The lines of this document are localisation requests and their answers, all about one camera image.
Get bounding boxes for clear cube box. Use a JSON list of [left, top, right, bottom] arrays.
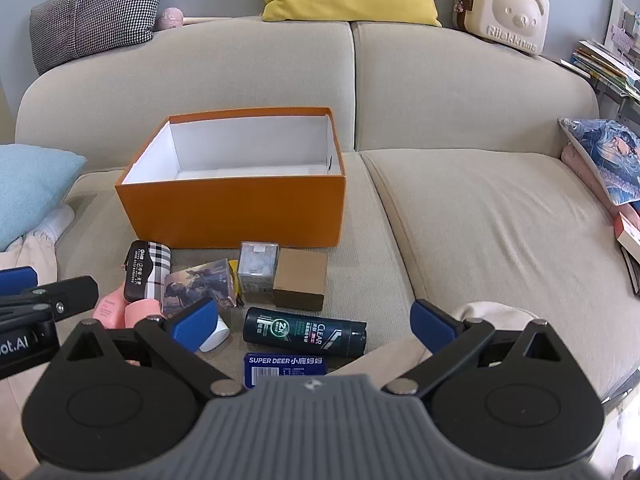
[[237, 241, 280, 306]]

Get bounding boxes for white socks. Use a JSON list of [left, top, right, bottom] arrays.
[[27, 203, 76, 247]]

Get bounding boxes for pink round toy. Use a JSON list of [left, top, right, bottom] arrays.
[[156, 7, 236, 32]]

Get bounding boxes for salmon pink pump bottle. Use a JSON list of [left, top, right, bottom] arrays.
[[124, 298, 166, 331]]

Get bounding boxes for printed figure pillow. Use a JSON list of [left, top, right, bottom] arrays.
[[557, 117, 640, 207]]

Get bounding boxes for houndstooth pillow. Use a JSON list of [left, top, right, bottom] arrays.
[[29, 0, 166, 75]]

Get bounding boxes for dark shampoo bottle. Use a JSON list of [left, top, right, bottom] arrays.
[[242, 306, 367, 359]]

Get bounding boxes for black plaid case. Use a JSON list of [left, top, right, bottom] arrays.
[[122, 240, 172, 305]]

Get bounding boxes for small yellow object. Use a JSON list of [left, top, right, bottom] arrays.
[[227, 259, 242, 306]]

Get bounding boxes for stack of books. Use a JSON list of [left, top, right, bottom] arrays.
[[560, 37, 640, 101]]

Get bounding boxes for book with red edge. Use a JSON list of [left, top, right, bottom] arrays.
[[614, 210, 640, 296]]

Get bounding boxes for pale pink cloth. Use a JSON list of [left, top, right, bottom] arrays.
[[0, 234, 60, 283]]

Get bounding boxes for orange cardboard box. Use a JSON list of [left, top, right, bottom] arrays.
[[115, 106, 347, 251]]

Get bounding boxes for illustrated card box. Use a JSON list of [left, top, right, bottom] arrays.
[[161, 258, 237, 319]]

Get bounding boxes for grey side shelf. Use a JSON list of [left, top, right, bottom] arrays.
[[592, 77, 640, 123]]

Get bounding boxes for light blue pillow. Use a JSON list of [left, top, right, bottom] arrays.
[[0, 143, 88, 252]]

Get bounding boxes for blue flat box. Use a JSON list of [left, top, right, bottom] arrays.
[[243, 351, 329, 391]]

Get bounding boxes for standing picture frame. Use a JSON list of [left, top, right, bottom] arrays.
[[602, 0, 640, 53]]

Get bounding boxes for beige sofa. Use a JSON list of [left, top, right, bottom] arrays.
[[12, 12, 640, 413]]

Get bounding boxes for brown cardboard box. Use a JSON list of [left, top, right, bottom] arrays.
[[272, 247, 329, 311]]

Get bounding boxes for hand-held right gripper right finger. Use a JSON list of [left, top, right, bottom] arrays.
[[381, 299, 577, 396]]

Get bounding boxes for light pink bottle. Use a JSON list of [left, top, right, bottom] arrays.
[[92, 287, 127, 331]]

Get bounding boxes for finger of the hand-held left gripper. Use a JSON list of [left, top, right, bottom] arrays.
[[0, 275, 99, 325], [0, 266, 40, 302]]

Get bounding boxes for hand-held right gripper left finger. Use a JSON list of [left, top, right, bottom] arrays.
[[50, 297, 241, 402]]

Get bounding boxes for cream bear suitcase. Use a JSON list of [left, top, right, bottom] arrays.
[[452, 0, 551, 57]]

